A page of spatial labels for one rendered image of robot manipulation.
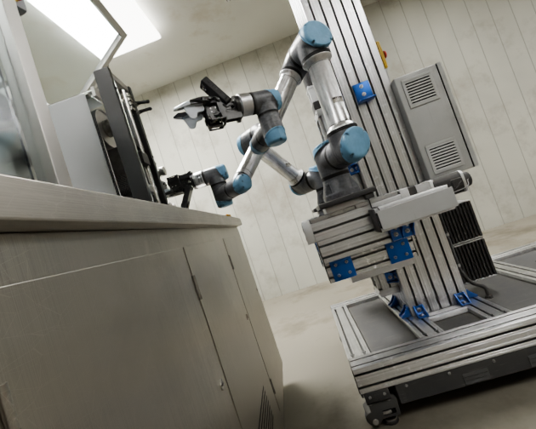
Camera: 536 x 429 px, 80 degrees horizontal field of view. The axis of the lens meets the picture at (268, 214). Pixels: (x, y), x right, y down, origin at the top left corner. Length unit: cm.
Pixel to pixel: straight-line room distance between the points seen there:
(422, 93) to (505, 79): 320
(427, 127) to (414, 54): 298
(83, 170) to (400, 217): 109
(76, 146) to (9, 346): 101
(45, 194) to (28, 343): 13
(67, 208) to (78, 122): 94
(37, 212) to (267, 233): 360
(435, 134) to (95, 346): 143
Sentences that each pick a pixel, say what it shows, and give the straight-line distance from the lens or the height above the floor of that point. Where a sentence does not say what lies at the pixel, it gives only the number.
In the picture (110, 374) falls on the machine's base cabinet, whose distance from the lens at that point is 41.
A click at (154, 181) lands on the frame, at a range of 121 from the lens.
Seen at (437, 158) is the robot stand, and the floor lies 84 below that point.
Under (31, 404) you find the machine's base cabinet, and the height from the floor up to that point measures 72.
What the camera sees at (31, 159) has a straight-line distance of 51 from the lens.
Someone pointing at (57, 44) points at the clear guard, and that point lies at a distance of 178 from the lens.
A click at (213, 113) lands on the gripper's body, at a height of 119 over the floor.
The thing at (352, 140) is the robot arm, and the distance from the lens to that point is 119.
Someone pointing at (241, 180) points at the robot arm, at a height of 102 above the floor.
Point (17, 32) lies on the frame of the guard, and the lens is 62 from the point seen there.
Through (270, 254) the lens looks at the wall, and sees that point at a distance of 389.
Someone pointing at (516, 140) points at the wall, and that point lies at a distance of 463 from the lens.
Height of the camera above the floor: 79
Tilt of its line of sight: 3 degrees up
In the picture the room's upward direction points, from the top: 19 degrees counter-clockwise
